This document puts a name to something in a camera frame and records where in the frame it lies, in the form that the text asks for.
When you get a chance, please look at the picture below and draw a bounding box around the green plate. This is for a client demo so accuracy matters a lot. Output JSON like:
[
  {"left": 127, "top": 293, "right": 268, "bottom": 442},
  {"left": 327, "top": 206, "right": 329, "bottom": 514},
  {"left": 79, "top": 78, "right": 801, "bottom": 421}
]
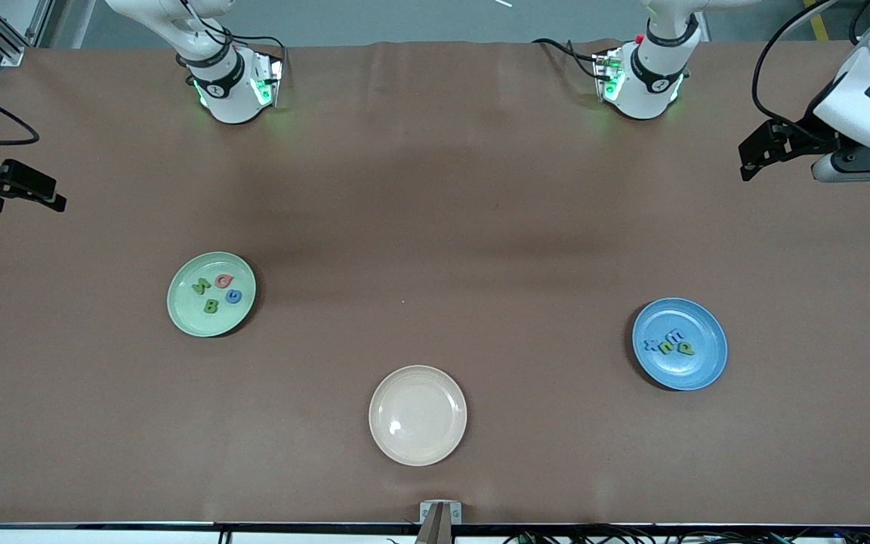
[{"left": 167, "top": 252, "right": 258, "bottom": 338}]

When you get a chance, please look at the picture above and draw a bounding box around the blue plate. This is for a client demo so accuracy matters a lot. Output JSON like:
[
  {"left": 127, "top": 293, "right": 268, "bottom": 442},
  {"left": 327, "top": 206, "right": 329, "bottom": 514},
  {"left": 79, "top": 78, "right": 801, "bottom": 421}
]
[{"left": 632, "top": 298, "right": 729, "bottom": 391}]

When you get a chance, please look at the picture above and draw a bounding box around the beige plate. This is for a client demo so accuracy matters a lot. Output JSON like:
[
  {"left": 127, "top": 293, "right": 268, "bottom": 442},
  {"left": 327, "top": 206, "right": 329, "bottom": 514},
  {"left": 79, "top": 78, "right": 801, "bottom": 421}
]
[{"left": 369, "top": 365, "right": 468, "bottom": 467}]

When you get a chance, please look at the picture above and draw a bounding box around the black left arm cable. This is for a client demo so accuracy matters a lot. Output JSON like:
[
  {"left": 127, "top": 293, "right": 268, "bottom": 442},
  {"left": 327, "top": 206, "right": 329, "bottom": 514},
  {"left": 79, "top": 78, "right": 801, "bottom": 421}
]
[{"left": 752, "top": 0, "right": 870, "bottom": 144}]

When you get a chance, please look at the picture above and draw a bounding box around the black base cable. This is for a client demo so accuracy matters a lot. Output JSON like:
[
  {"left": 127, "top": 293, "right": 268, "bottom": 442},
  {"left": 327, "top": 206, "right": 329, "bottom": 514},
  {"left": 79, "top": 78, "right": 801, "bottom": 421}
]
[
  {"left": 532, "top": 38, "right": 603, "bottom": 80},
  {"left": 178, "top": 0, "right": 286, "bottom": 61}
]

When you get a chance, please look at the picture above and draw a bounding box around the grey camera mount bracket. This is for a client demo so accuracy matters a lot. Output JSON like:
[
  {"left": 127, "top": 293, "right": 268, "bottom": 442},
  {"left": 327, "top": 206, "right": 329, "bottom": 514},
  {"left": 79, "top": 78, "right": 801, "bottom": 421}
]
[{"left": 416, "top": 500, "right": 463, "bottom": 544}]

